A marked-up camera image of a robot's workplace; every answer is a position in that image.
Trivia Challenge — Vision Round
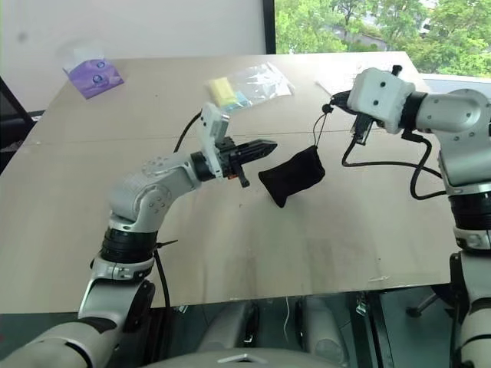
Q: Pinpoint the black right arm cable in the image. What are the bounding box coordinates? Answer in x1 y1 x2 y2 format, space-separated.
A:
342 130 453 200

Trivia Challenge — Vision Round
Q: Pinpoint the purple tissue pack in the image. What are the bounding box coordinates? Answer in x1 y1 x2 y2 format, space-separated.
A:
57 45 127 100

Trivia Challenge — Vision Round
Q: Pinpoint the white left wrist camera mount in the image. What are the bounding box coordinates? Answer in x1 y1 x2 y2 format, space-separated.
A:
198 102 231 179

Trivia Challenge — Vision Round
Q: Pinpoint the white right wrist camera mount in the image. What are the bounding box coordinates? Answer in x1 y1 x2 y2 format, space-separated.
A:
347 65 416 135

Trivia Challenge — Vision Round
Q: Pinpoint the blue sponge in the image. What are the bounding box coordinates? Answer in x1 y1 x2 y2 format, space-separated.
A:
229 90 251 107

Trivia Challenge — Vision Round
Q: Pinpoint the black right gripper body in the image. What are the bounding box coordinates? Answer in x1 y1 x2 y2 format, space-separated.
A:
351 112 380 146

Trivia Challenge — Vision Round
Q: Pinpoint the black window frame post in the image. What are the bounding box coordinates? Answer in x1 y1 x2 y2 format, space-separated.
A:
262 0 277 54

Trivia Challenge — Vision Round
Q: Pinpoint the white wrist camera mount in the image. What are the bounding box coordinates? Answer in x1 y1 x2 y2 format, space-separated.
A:
347 65 416 135
198 102 231 179

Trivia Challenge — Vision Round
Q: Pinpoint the white printed plastic bag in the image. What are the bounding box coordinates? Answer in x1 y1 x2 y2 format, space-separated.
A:
314 72 358 95

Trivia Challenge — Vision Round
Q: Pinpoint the clear plastic zip bag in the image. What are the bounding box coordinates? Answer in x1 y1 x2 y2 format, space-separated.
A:
206 62 295 113

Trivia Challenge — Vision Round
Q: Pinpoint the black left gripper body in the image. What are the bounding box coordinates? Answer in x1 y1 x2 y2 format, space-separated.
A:
216 136 251 189

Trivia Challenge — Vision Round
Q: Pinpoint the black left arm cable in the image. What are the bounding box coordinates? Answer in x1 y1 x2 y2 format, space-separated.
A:
153 109 204 310

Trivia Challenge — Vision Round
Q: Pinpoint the yellow sponge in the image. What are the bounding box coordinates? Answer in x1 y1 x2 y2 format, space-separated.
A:
209 77 239 107

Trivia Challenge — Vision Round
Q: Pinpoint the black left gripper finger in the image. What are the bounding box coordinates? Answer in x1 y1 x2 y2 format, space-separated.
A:
236 140 278 153
236 148 276 164

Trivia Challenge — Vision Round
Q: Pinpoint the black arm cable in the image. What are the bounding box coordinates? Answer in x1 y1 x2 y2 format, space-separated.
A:
153 109 204 310
342 130 453 200

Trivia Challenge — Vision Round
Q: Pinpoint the grey robot torso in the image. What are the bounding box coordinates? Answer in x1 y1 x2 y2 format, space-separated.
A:
168 347 346 368

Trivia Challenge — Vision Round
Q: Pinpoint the black drawstring pouch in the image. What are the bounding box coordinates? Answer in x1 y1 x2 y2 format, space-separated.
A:
258 103 334 209

